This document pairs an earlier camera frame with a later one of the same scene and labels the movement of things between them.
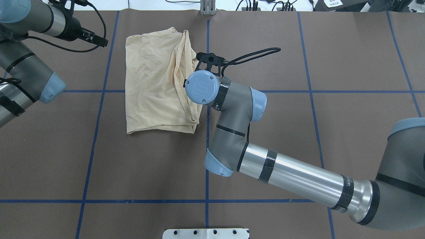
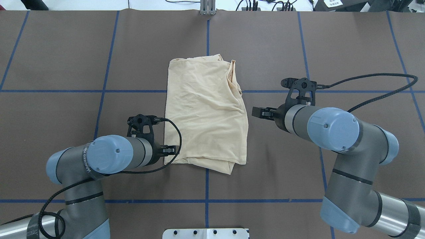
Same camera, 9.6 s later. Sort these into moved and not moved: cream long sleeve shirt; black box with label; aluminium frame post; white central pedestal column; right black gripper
Moved: right black gripper; cream long sleeve shirt
Not moved: white central pedestal column; black box with label; aluminium frame post
